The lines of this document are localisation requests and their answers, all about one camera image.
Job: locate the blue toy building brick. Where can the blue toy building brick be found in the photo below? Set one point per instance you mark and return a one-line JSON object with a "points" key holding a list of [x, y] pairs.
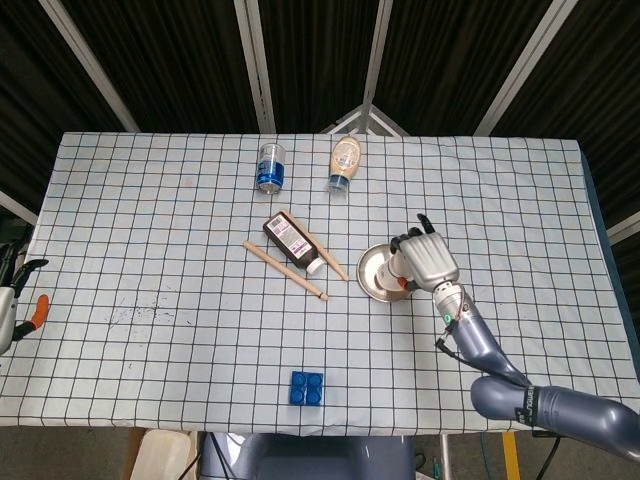
{"points": [[306, 389]]}

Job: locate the white triangular frame brace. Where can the white triangular frame brace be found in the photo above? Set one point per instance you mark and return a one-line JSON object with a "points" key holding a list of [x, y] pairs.
{"points": [[391, 123]]}

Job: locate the plain wooden drumstick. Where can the plain wooden drumstick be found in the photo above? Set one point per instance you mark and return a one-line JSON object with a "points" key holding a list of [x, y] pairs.
{"points": [[335, 265]]}

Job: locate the white metal frame post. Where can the white metal frame post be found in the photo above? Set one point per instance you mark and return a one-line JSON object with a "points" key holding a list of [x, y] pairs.
{"points": [[521, 67], [256, 65], [91, 65], [17, 206], [625, 227], [376, 65]]}

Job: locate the grey robot torso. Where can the grey robot torso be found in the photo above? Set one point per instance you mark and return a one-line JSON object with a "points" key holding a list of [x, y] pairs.
{"points": [[310, 460]]}

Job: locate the beige plastic container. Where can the beige plastic container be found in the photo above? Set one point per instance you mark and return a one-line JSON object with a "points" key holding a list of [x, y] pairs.
{"points": [[160, 455]]}

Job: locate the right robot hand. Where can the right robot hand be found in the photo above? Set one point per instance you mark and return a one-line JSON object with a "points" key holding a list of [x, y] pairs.
{"points": [[430, 257]]}

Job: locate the white paper cup blue rim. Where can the white paper cup blue rim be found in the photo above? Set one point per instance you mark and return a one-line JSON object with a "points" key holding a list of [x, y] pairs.
{"points": [[390, 272]]}

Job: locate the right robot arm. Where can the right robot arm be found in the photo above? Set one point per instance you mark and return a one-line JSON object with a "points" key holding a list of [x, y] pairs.
{"points": [[475, 340]]}

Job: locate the mayonnaise squeeze bottle blue cap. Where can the mayonnaise squeeze bottle blue cap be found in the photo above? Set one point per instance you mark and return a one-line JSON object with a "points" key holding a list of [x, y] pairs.
{"points": [[346, 157]]}

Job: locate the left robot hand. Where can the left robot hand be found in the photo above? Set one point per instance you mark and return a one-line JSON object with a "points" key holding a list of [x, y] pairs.
{"points": [[6, 315]]}

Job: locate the metal table leg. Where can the metal table leg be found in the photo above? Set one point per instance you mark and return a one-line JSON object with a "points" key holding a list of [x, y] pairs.
{"points": [[445, 457]]}

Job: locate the round metal plate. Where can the round metal plate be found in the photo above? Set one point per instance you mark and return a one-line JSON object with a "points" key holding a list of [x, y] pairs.
{"points": [[370, 272]]}

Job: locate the blue aluminium drink can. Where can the blue aluminium drink can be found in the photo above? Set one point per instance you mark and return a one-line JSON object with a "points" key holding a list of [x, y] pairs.
{"points": [[270, 170]]}

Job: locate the brown bottle white cap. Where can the brown bottle white cap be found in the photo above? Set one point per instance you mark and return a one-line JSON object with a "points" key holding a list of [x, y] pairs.
{"points": [[290, 240]]}

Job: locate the light blue checkered tablecloth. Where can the light blue checkered tablecloth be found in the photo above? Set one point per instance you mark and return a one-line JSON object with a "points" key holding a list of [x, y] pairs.
{"points": [[150, 300]]}

